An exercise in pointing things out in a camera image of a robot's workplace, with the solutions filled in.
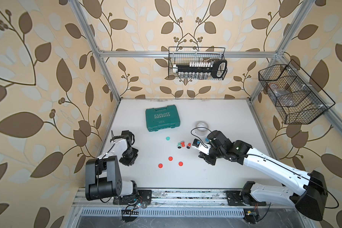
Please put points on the black wire basket wall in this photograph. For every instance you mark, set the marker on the black wire basket wall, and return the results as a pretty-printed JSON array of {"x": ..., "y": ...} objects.
[
  {"x": 310, "y": 98},
  {"x": 185, "y": 55}
]

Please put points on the aluminium cage frame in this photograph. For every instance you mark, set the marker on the aluminium cage frame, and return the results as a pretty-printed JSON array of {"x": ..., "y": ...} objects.
[{"x": 277, "y": 56}]

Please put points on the plastic bag in basket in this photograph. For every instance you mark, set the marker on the plastic bag in basket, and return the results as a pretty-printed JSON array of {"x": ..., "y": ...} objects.
[{"x": 281, "y": 96}]

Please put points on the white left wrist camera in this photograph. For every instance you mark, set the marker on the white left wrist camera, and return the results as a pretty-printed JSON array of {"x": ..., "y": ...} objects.
[{"x": 127, "y": 135}]

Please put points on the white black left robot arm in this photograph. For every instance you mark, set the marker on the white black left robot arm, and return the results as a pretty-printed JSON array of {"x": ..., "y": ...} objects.
[{"x": 103, "y": 176}]

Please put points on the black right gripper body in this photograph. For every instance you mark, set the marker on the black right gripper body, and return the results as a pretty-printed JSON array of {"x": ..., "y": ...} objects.
[{"x": 210, "y": 157}]

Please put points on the black wire basket back wall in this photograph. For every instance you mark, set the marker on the black wire basket back wall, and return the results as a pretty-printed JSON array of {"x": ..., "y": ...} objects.
[{"x": 185, "y": 55}]

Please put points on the black white tool in basket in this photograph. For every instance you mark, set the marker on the black white tool in basket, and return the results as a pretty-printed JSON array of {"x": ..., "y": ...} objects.
[{"x": 216, "y": 69}]

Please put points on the black wire basket right wall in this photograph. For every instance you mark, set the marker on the black wire basket right wall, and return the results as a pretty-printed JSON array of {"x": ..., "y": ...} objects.
[{"x": 310, "y": 98}]

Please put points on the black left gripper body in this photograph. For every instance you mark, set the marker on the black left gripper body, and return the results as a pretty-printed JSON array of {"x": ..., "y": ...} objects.
[{"x": 128, "y": 157}]

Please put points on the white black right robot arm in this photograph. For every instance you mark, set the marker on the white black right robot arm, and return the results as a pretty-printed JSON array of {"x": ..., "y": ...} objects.
[{"x": 307, "y": 192}]

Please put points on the clear packing tape roll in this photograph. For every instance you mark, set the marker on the clear packing tape roll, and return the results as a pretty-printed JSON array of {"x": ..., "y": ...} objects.
[{"x": 202, "y": 126}]

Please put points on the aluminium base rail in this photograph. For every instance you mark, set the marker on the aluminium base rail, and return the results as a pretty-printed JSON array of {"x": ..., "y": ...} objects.
[{"x": 177, "y": 203}]

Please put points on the green plastic tool case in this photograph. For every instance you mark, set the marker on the green plastic tool case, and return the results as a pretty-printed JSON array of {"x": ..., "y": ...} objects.
[{"x": 162, "y": 118}]

